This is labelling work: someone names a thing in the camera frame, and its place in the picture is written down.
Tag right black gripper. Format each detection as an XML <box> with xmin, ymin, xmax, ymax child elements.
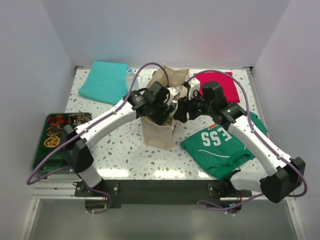
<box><xmin>173</xmin><ymin>89</ymin><xmax>214</xmax><ymax>123</ymax></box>

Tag beige canvas bag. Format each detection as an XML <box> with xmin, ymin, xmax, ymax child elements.
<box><xmin>140</xmin><ymin>65</ymin><xmax>190</xmax><ymax>151</ymax></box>

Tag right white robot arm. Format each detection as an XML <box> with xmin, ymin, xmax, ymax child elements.
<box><xmin>174</xmin><ymin>79</ymin><xmax>306</xmax><ymax>203</ymax></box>

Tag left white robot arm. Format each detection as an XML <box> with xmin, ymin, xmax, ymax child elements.
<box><xmin>61</xmin><ymin>81</ymin><xmax>179</xmax><ymax>196</ymax></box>

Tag green glass bottle right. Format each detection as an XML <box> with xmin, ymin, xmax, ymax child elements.
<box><xmin>167</xmin><ymin>106</ymin><xmax>178</xmax><ymax>125</ymax></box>

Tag clear water bottle blue cap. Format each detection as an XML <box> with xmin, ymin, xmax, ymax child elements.
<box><xmin>125</xmin><ymin>68</ymin><xmax>139</xmax><ymax>91</ymax></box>

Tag red folded cloth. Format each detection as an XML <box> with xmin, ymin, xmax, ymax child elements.
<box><xmin>195</xmin><ymin>72</ymin><xmax>240</xmax><ymax>103</ymax></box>

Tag teal folded towel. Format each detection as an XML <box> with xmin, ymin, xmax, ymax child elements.
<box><xmin>78</xmin><ymin>61</ymin><xmax>128</xmax><ymax>105</ymax></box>

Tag green jersey shirt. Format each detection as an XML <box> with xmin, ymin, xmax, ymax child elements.
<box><xmin>180</xmin><ymin>123</ymin><xmax>255</xmax><ymax>181</ymax></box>

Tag brown rubber band pile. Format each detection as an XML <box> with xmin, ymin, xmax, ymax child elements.
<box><xmin>68</xmin><ymin>113</ymin><xmax>92</xmax><ymax>126</ymax></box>

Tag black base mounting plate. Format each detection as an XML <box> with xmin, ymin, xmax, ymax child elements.
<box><xmin>72</xmin><ymin>179</ymin><xmax>252</xmax><ymax>211</ymax></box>

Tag orange rubber band pile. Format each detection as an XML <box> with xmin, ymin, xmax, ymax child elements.
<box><xmin>47</xmin><ymin>114</ymin><xmax>66</xmax><ymax>126</ymax></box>

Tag tan rubber band pile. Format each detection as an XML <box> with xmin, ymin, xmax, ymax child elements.
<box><xmin>46</xmin><ymin>125</ymin><xmax>62</xmax><ymax>137</ymax></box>

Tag yellow rubber band pile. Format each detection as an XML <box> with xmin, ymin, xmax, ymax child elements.
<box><xmin>43</xmin><ymin>135</ymin><xmax>61</xmax><ymax>148</ymax></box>

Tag green compartment tray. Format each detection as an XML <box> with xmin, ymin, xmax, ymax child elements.
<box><xmin>31</xmin><ymin>112</ymin><xmax>93</xmax><ymax>175</ymax></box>

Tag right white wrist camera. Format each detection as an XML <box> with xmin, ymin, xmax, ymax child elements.
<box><xmin>183</xmin><ymin>78</ymin><xmax>201</xmax><ymax>100</ymax></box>

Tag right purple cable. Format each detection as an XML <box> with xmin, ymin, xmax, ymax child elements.
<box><xmin>183</xmin><ymin>70</ymin><xmax>308</xmax><ymax>214</ymax></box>

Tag purple cable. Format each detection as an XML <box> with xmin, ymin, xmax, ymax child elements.
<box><xmin>183</xmin><ymin>70</ymin><xmax>308</xmax><ymax>214</ymax></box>
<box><xmin>26</xmin><ymin>61</ymin><xmax>173</xmax><ymax>215</ymax></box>

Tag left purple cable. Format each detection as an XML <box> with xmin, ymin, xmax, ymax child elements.
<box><xmin>26</xmin><ymin>61</ymin><xmax>173</xmax><ymax>215</ymax></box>

